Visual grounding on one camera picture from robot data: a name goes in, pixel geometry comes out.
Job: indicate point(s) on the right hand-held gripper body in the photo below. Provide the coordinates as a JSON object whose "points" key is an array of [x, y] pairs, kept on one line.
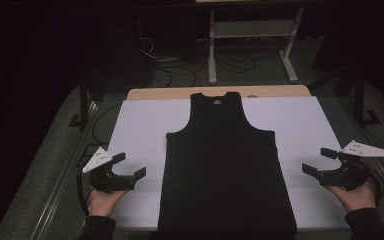
{"points": [[350, 175]]}

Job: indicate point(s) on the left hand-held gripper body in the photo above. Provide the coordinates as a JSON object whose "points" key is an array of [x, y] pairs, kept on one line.
{"points": [[105, 181]]}

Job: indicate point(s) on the black tank top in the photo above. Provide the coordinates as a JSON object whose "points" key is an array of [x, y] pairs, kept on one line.
{"points": [[225, 166]]}

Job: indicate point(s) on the person's left hand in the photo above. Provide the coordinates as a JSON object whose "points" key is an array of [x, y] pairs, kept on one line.
{"points": [[103, 201]]}

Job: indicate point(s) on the person's right hand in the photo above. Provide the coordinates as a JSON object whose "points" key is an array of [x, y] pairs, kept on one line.
{"points": [[356, 198]]}

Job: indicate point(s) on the white table mat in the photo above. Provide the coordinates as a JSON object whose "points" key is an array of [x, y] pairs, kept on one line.
{"points": [[140, 133]]}

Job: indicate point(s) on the black metal stand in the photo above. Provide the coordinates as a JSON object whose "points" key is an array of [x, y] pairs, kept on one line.
{"points": [[360, 100], [84, 106]]}

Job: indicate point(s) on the white metal stand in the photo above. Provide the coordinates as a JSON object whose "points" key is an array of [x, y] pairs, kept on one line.
{"points": [[253, 29]]}

